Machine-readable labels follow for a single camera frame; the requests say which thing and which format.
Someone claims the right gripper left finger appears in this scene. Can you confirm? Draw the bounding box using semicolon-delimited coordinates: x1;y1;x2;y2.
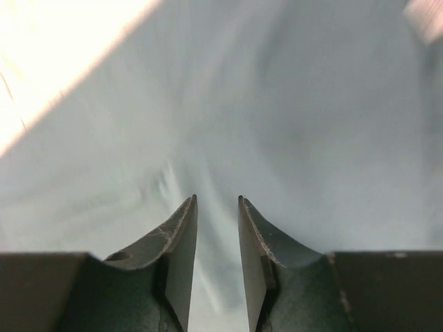
1;196;197;331

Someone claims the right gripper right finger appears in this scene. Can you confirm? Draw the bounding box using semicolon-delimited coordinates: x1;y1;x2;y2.
238;196;442;332

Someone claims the blue t shirt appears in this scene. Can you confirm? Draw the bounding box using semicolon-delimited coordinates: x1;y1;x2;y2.
1;1;442;331

